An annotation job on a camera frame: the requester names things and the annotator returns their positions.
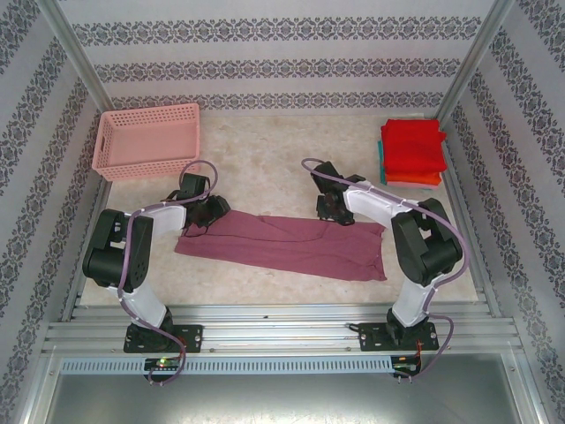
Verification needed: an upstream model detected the maroon printed t-shirt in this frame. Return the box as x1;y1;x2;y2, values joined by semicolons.
174;209;388;284

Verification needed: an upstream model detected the pink plastic basket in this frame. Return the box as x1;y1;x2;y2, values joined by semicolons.
91;102;203;182

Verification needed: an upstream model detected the pink folded t-shirt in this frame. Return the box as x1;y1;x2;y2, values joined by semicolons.
384;180;441;192

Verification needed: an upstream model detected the orange folded t-shirt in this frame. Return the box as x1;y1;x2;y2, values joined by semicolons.
382;170;442;186

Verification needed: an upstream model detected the red folded t-shirt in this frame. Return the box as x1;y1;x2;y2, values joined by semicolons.
380;117;448;178

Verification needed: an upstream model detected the grey metal sheet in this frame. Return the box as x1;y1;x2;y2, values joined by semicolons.
26;348;542;424

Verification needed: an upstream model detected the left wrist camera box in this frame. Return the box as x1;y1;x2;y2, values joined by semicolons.
178;172;209;200

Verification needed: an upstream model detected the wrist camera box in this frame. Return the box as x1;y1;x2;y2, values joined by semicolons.
178;172;209;200
310;161;341;183

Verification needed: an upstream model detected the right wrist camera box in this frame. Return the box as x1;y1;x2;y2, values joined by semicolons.
310;161;341;183

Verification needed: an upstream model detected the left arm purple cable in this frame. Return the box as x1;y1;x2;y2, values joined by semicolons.
117;159;221;384

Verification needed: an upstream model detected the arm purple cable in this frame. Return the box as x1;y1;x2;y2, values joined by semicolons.
117;159;221;384
301;157;469;384

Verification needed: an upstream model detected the aluminium side rail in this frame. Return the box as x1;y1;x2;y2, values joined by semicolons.
441;127;504;317
59;125;127;322

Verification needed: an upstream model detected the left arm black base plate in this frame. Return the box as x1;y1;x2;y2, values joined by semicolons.
122;324;205;354

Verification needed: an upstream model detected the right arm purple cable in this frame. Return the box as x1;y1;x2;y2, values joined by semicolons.
301;157;469;384

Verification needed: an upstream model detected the aluminium mounting rail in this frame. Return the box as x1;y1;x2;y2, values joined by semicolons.
41;302;524;354

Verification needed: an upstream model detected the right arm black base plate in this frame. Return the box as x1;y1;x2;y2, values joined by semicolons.
357;321;441;353

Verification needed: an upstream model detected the grey slotted cable duct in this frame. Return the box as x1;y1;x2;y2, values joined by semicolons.
59;356;394;375

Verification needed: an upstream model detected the aluminium frame post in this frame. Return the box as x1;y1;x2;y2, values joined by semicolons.
436;0;517;129
34;0;127;136

